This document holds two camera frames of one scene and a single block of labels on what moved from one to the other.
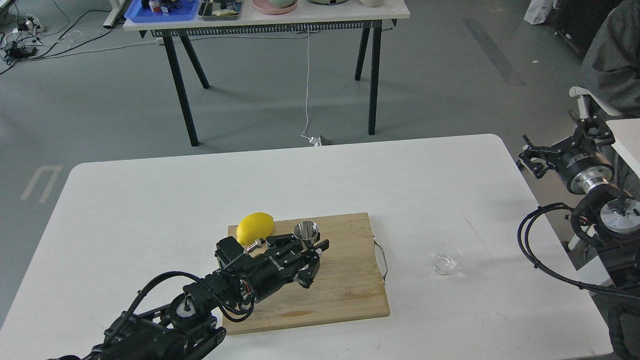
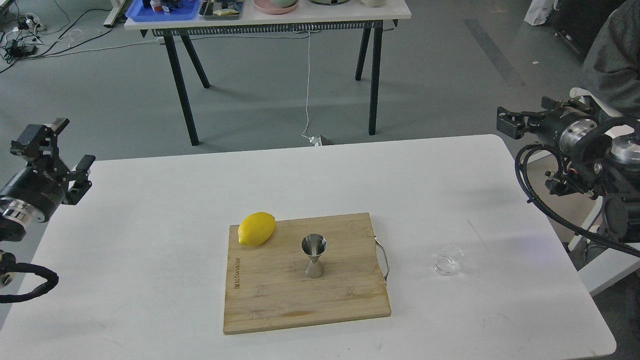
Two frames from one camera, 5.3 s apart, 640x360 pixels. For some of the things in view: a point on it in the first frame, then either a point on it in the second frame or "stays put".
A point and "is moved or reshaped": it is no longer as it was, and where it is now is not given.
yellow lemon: (254, 227) stays put
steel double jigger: (306, 231) is moved or reshaped
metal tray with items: (219, 10) stays put
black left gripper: (264, 271) to (35, 193)
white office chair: (583, 102) stays put
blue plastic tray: (160, 11) stays put
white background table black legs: (308, 19) stays put
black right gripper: (582, 167) to (574, 129)
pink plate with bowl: (265, 6) stays put
